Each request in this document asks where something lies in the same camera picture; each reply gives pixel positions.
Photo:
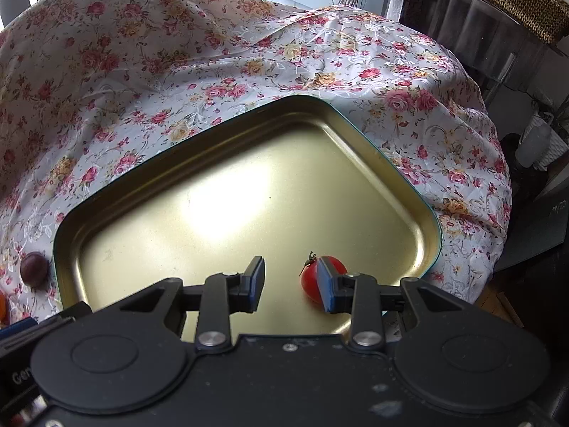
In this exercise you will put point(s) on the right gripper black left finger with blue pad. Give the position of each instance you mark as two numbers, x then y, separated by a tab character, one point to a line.
217	299

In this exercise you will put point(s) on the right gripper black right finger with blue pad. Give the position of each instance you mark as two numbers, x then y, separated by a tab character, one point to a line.
363	298

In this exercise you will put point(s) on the red cherry tomato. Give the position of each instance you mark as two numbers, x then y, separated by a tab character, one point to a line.
308	275

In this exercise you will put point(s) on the dark purple plum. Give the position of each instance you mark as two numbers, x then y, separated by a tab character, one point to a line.
34	269

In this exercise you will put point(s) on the orange mandarin with stem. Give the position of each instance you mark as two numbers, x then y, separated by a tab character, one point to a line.
4	312

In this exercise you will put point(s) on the teal gold metal tray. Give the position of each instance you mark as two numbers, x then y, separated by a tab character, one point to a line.
282	181

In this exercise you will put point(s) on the floral pattern cloth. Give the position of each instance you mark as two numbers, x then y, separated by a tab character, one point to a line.
92	88

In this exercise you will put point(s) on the dark wooden cabinet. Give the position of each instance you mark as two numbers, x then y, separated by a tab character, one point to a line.
501	55

